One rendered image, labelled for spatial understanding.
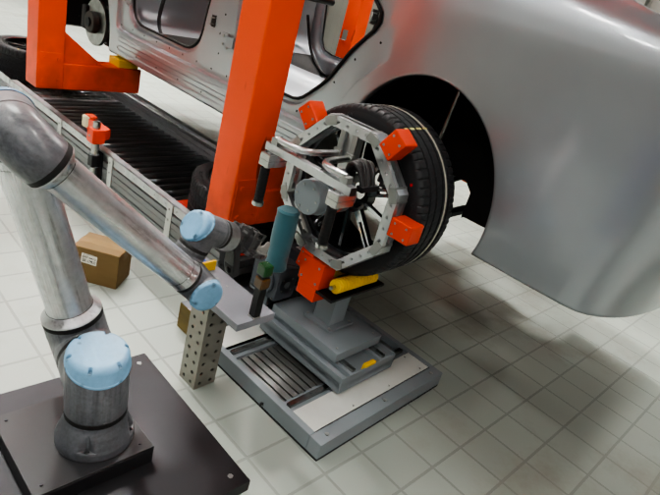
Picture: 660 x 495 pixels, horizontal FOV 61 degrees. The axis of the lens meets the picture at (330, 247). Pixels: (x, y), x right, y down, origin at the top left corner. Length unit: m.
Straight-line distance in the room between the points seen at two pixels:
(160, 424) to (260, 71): 1.27
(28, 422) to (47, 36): 2.67
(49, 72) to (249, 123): 1.96
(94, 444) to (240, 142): 1.24
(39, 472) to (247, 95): 1.42
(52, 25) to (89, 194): 2.70
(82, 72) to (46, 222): 2.68
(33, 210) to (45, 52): 2.58
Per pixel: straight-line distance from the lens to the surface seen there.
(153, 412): 1.78
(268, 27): 2.17
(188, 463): 1.66
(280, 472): 2.10
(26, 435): 1.67
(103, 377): 1.44
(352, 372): 2.33
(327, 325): 2.43
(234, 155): 2.29
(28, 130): 1.22
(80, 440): 1.56
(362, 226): 2.14
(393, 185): 1.91
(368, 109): 2.08
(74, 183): 1.25
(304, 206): 1.99
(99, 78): 4.09
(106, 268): 2.81
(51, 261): 1.46
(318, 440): 2.13
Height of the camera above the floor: 1.53
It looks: 24 degrees down
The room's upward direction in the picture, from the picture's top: 16 degrees clockwise
